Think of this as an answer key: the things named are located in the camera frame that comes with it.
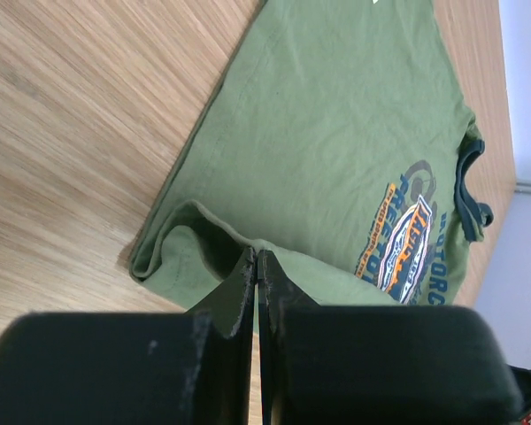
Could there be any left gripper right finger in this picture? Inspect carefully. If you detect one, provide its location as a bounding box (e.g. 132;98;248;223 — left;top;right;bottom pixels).
257;250;323;424

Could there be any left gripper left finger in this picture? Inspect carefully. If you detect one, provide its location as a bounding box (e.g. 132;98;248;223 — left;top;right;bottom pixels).
185;247;256;424

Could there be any green tank top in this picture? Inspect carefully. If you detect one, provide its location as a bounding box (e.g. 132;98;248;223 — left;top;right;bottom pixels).
129;1;493;308

